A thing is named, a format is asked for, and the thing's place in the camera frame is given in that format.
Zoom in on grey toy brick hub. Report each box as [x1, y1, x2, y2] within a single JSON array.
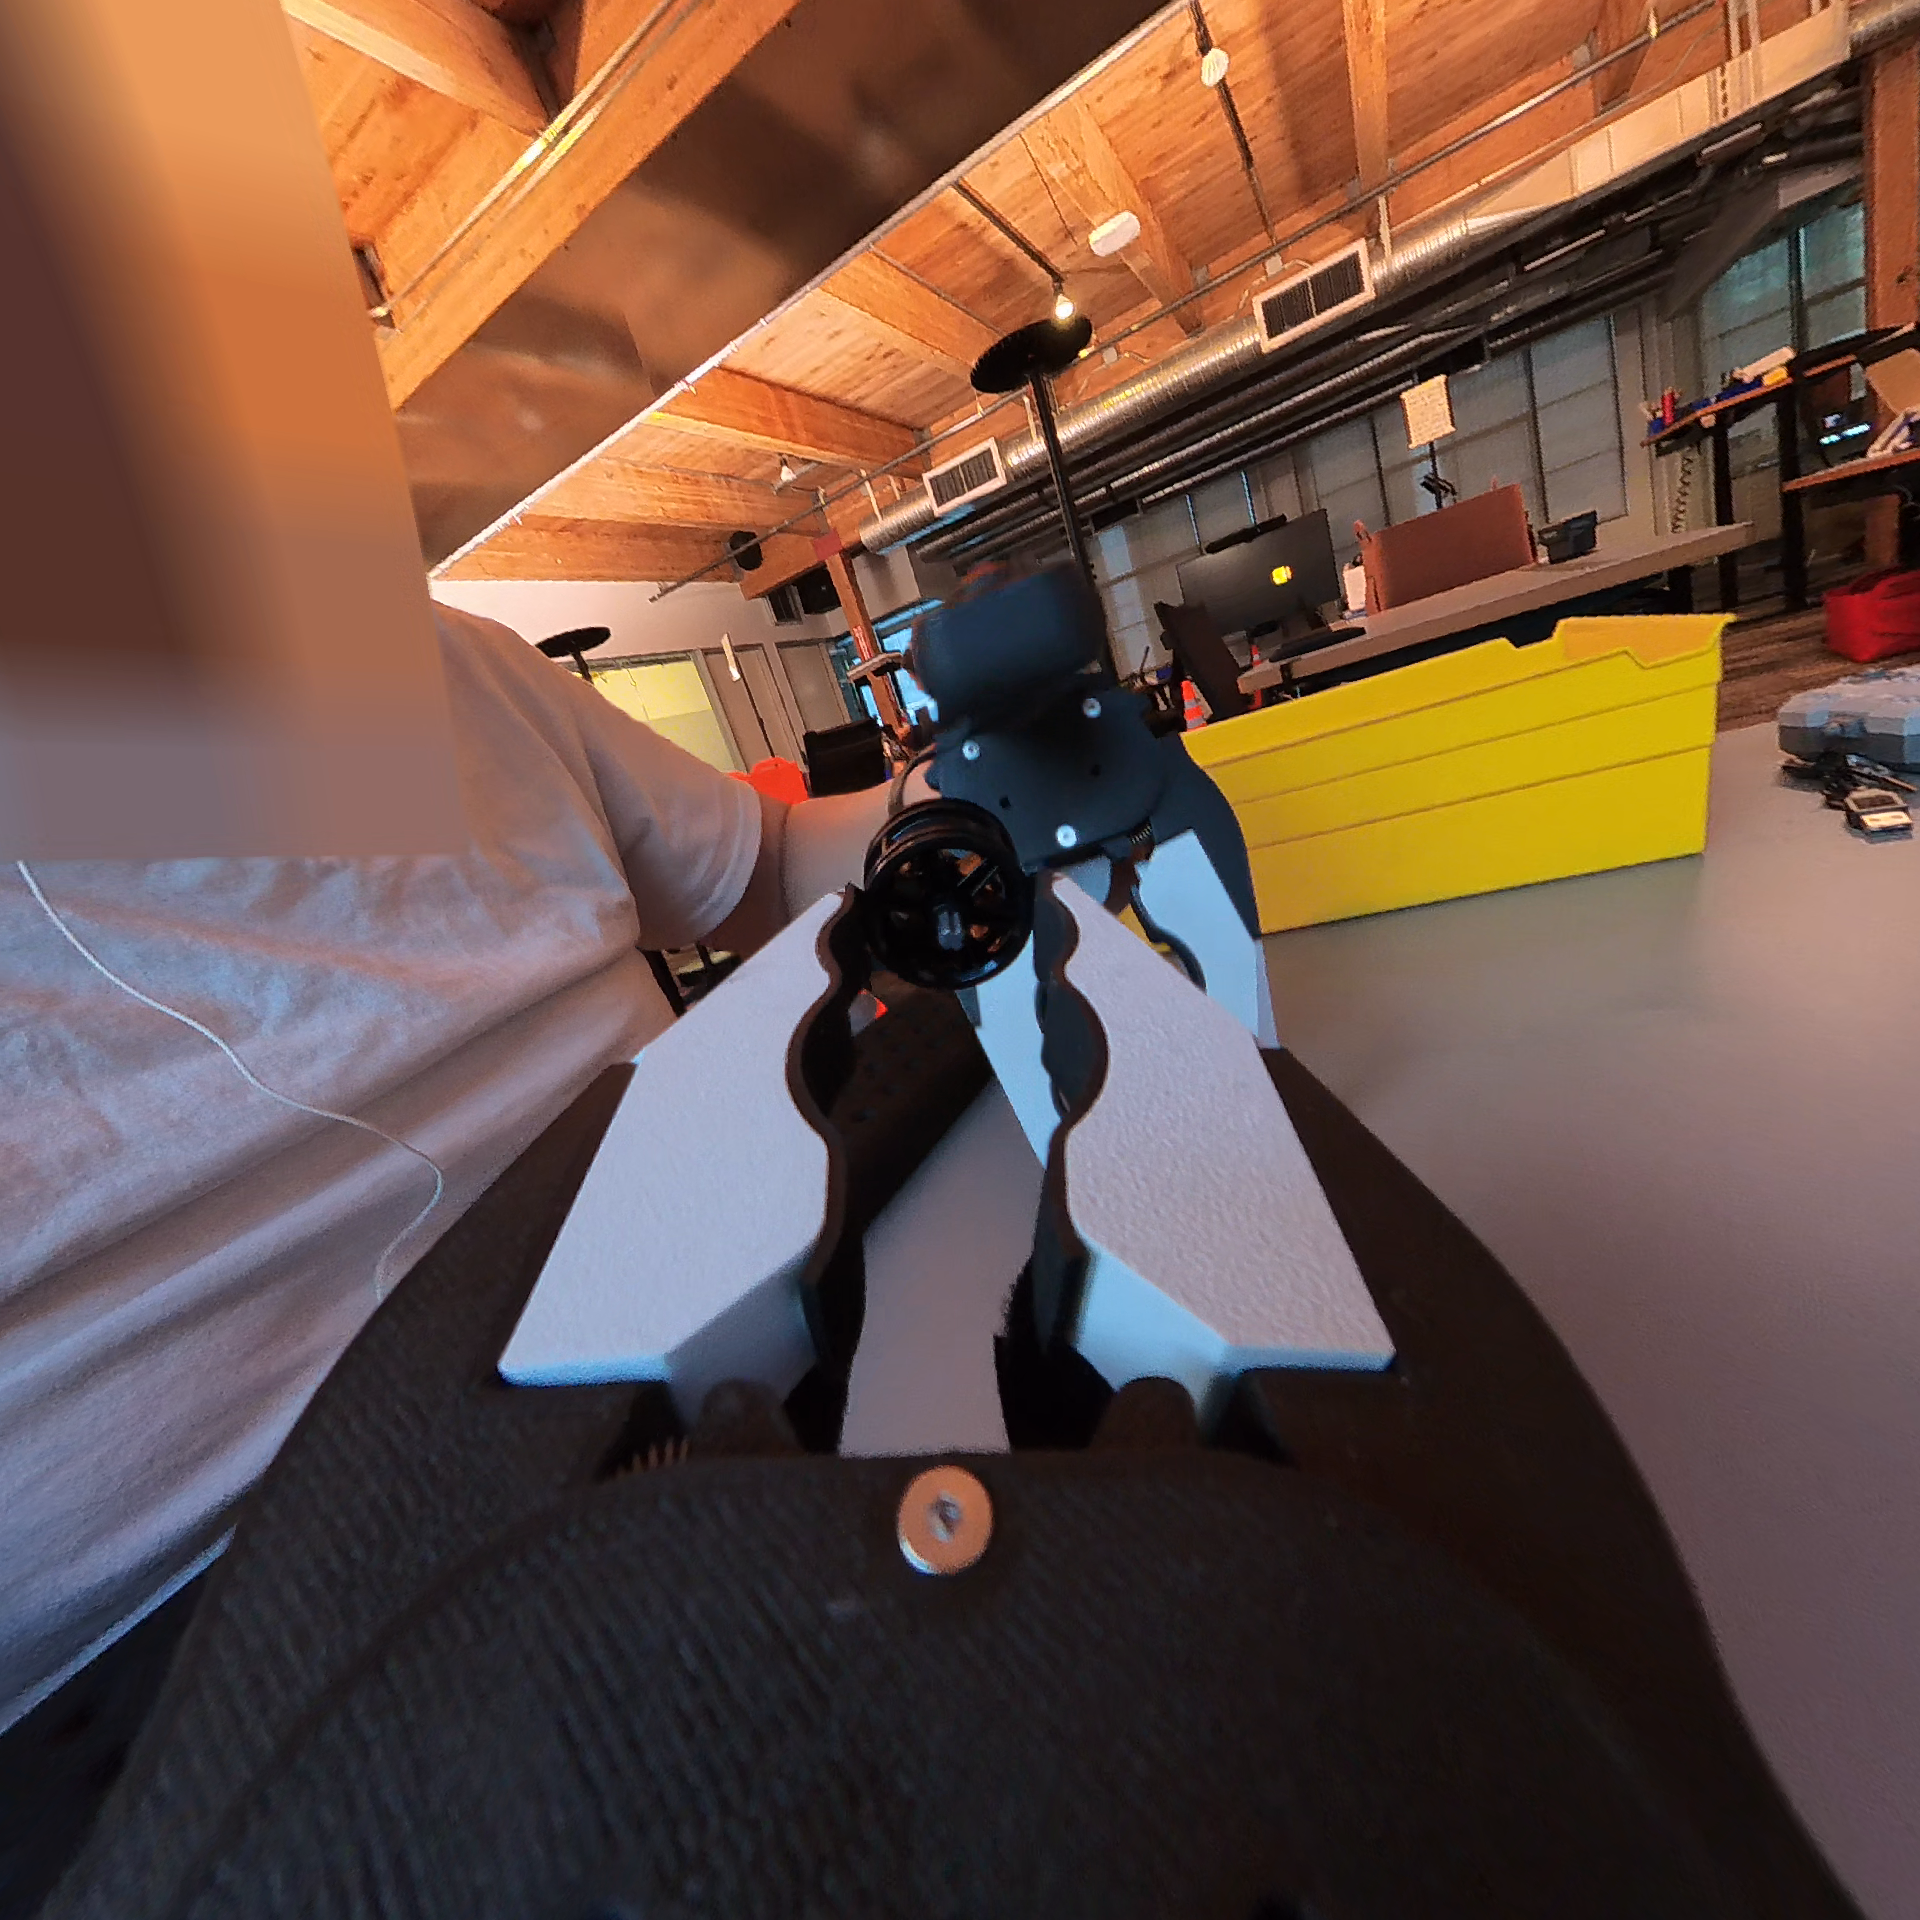
[[1775, 674, 1920, 773]]

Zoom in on black toy wheel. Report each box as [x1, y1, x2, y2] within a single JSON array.
[[863, 800, 1036, 991]]

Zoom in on silver ventilation duct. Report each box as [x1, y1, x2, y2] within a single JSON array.
[[863, 193, 1667, 558]]

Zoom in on grey background table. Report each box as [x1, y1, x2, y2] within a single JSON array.
[[1234, 519, 1757, 702]]

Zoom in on thin white cord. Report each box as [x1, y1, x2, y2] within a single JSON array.
[[15, 862, 445, 1302]]

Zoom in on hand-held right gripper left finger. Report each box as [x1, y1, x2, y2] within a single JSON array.
[[496, 885, 872, 1416]]

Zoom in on wooden workbench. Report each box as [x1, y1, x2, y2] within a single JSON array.
[[1639, 322, 1920, 604]]

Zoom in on person's white shirt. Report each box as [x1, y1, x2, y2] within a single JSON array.
[[0, 601, 793, 1728]]

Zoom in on yellow plastic bin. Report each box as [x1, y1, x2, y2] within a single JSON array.
[[1182, 609, 1738, 936]]

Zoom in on black computer monitor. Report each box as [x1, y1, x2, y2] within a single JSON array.
[[1176, 509, 1335, 642]]

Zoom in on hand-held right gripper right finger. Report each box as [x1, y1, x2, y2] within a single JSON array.
[[1033, 872, 1399, 1430]]

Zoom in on person's left forearm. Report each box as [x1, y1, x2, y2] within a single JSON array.
[[757, 779, 912, 921]]

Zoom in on brown cardboard box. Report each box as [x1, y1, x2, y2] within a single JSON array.
[[1354, 485, 1540, 609]]

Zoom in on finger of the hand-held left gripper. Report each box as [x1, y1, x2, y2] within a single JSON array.
[[1115, 826, 1279, 1050], [959, 961, 1091, 1154]]

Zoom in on black usb cable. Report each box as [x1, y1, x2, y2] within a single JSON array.
[[1784, 750, 1916, 839]]

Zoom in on black floor lamp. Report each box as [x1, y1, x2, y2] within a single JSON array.
[[970, 317, 1106, 578]]

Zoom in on grey desk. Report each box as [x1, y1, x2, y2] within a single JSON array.
[[836, 719, 1920, 1920]]

